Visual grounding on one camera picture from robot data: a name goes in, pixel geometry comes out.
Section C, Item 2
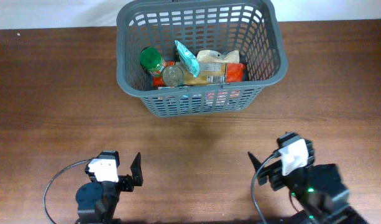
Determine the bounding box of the small tin can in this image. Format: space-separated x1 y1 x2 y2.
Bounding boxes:
162 65 185 87

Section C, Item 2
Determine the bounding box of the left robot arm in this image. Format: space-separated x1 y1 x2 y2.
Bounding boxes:
75 151 144 224

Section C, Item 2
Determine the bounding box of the light green wipes pack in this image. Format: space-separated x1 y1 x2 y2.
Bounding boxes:
175 40 200 78

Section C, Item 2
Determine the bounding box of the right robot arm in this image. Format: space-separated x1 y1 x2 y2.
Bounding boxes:
248 132 367 224

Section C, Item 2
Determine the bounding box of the red orange pasta pack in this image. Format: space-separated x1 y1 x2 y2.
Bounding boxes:
152 62 246 88

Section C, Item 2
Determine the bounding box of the green lid jar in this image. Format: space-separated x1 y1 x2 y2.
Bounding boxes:
140 47 167 77

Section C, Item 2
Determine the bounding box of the blue tissue pack box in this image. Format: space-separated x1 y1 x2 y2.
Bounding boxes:
157 85 244 110

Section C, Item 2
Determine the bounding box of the grey plastic basket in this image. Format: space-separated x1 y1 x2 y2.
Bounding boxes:
116 0 288 117

